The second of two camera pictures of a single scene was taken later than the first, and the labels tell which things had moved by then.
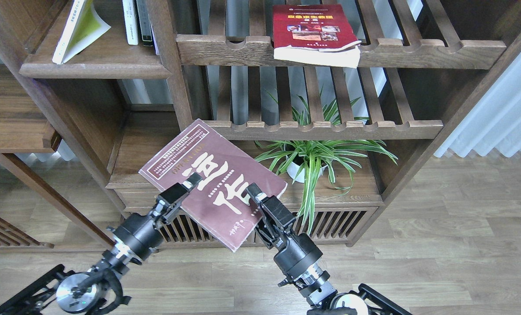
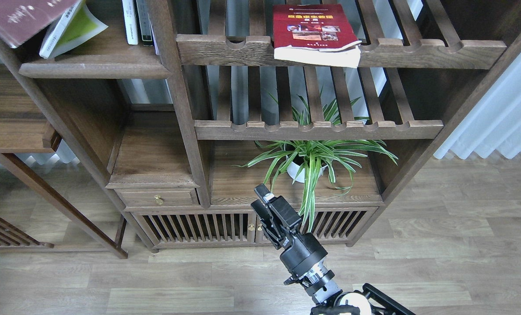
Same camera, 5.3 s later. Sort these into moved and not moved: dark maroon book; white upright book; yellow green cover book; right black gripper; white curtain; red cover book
Moved: yellow green cover book; dark maroon book
Not moved: right black gripper; red cover book; white upright book; white curtain
